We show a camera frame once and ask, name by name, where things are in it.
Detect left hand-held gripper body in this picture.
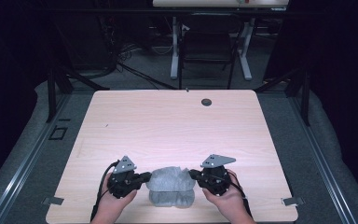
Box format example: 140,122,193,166
106,155,144,200

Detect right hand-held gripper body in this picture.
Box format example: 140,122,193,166
197,153,237,197

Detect grey sock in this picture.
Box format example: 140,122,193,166
145,166,197,192
148,188,197,209

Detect person's left hand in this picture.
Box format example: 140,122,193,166
90,172,138,224

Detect person's right hand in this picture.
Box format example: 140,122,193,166
201,169,257,224

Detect black tape square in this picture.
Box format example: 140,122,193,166
48,125,69,141

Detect black metal stand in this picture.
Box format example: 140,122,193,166
254,65,311,127
46,66,110,123

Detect black chair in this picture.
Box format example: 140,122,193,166
177,13,244,91

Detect white-legged desk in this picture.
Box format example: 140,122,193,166
152,0,291,81

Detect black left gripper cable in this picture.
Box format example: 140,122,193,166
89,160,120,222

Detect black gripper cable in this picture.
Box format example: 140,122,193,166
223,170,254,218
89,160,120,222

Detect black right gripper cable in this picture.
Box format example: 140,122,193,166
223,170,254,218

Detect grey table bracket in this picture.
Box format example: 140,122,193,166
281,196,306,207
41,196,65,206

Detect aluminium floor rail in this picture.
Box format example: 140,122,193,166
0,92,73,224
287,94,358,224

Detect black floor cables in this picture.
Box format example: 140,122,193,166
116,41,179,91

